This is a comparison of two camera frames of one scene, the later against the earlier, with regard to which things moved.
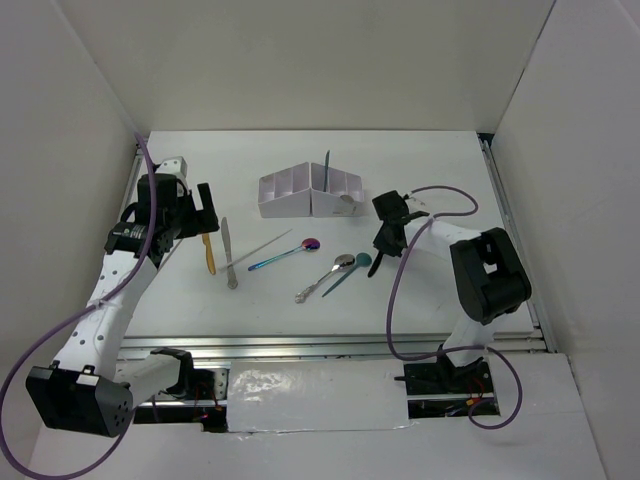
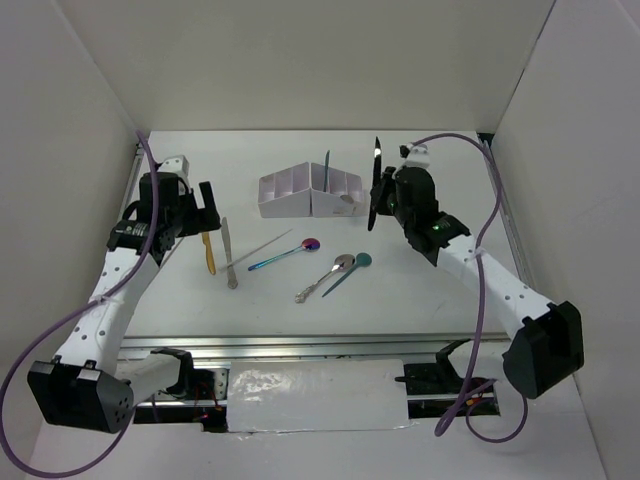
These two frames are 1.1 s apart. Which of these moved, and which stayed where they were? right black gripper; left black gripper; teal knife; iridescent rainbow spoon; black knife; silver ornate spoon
Moved: right black gripper; black knife
Stayed: left black gripper; silver ornate spoon; teal knife; iridescent rainbow spoon
